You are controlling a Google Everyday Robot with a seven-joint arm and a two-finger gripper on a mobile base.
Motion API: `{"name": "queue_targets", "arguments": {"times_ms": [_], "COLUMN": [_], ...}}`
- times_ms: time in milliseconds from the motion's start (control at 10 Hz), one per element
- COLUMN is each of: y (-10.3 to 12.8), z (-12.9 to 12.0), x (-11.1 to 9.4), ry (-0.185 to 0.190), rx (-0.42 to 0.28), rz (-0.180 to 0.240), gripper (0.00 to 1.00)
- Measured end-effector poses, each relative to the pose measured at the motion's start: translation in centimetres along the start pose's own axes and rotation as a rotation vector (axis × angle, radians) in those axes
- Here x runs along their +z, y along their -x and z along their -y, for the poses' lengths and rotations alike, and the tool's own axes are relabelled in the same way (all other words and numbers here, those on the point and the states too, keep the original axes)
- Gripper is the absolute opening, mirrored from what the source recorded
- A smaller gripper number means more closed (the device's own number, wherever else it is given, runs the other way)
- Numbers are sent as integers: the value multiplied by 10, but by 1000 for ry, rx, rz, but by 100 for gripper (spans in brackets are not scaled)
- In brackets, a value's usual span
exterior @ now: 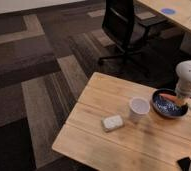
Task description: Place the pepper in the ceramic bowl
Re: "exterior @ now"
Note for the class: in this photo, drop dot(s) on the dark blue ceramic bowl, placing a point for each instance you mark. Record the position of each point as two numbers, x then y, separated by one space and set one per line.
166 107

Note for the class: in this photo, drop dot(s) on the white sponge block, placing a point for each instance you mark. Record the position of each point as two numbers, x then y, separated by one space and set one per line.
112 122

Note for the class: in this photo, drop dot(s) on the blue round coaster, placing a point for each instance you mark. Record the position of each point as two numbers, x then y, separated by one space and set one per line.
168 11

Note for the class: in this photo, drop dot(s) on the black object at table edge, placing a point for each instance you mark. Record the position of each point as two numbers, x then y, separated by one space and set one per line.
184 163

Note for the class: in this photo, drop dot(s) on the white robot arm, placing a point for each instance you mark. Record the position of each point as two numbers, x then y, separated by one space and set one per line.
183 86

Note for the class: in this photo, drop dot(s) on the light wooden background desk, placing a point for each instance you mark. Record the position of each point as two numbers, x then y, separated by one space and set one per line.
182 16

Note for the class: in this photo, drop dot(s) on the black office chair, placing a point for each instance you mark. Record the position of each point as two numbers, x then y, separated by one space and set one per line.
129 32

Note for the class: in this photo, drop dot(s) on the orange pepper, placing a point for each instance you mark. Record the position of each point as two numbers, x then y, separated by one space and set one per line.
172 98

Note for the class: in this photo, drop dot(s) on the white paper cup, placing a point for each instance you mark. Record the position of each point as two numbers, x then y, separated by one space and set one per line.
139 107

